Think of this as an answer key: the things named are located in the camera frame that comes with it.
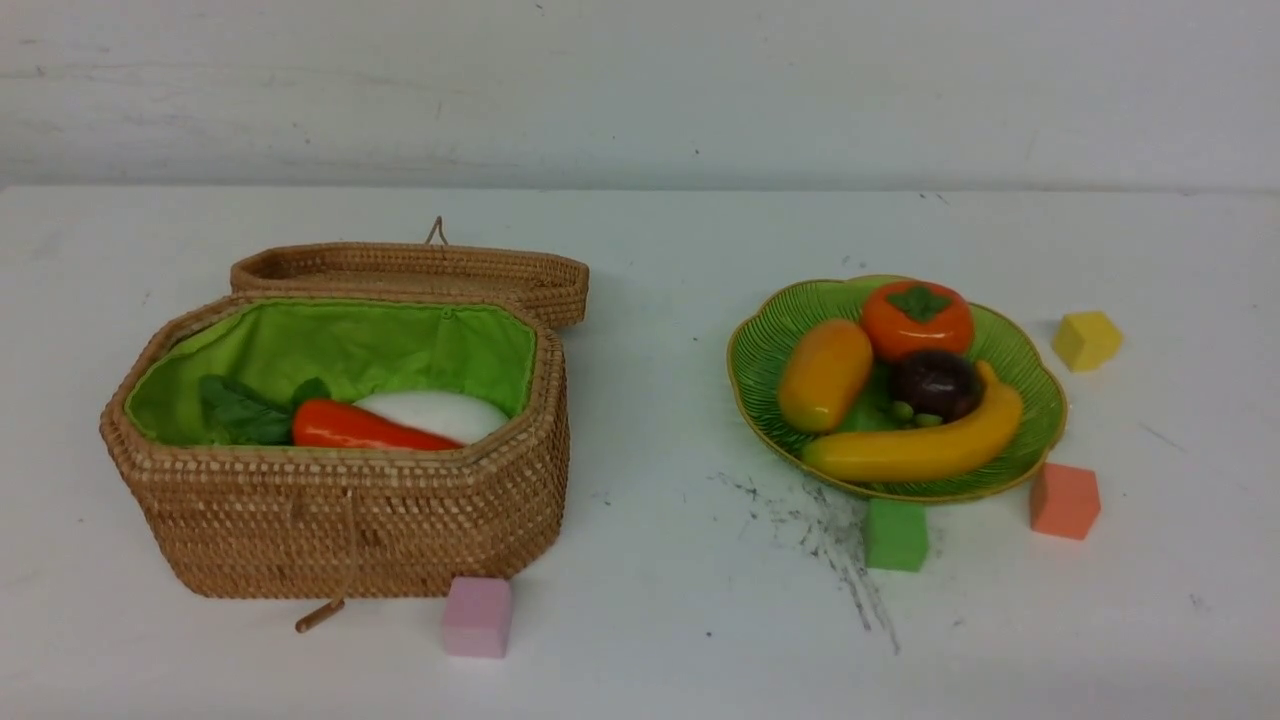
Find orange yellow toy mango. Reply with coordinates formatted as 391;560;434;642
776;318;876;434

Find white toy radish green leaves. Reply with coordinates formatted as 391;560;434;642
355;389;509;445

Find yellow toy banana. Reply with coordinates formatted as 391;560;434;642
799;361;1025;484

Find orange toy persimmon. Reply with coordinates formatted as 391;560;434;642
860;279;977;363

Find dark purple toy mangosteen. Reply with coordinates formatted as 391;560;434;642
887;348;986;427

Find orange toy carrot green leaves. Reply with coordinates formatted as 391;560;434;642
198;374;465;452

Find woven wicker basket lid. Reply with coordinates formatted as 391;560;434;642
229;217;590;328

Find green leaf-shaped glass plate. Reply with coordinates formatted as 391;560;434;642
726;274;1069;503

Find light pink foam cube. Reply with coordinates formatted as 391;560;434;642
442;577;513;659

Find green foam cube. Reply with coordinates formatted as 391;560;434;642
861;498;931;573

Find yellow foam cube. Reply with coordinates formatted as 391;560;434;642
1050;311;1124;373

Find salmon pink foam cube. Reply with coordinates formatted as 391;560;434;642
1029;462;1102;541

